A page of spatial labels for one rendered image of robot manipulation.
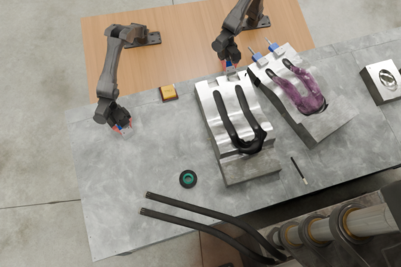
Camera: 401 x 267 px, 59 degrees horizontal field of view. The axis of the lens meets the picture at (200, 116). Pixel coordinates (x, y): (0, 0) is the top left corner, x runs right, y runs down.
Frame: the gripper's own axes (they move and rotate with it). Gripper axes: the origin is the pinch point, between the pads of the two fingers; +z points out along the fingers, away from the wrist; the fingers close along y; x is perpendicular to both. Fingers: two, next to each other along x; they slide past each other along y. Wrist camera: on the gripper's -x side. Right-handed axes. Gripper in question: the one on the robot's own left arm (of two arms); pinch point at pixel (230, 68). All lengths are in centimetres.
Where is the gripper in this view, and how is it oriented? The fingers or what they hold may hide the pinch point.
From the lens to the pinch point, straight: 179.5
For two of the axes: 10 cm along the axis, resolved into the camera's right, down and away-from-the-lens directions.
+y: 9.5, -2.7, 1.6
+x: -3.0, -6.0, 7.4
